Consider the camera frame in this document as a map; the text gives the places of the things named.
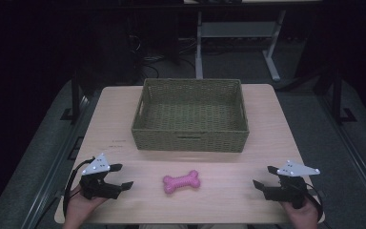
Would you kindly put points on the white metal desk frame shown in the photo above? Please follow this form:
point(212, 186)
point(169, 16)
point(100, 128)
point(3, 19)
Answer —
point(238, 29)

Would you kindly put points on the person's left hand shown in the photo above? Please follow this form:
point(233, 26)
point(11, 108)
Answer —
point(77, 211)

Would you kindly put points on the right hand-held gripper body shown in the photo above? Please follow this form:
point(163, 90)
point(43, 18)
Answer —
point(286, 191)

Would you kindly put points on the pink bone toy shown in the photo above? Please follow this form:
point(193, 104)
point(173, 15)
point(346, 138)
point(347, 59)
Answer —
point(181, 182)

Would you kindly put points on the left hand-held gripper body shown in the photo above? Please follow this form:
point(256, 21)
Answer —
point(99, 188)

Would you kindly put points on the black metal stand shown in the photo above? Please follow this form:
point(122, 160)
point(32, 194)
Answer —
point(75, 98)
point(337, 95)

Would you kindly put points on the green woven basket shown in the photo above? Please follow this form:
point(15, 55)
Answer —
point(190, 140)

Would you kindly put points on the person's right hand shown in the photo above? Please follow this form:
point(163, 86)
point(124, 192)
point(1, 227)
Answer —
point(303, 218)

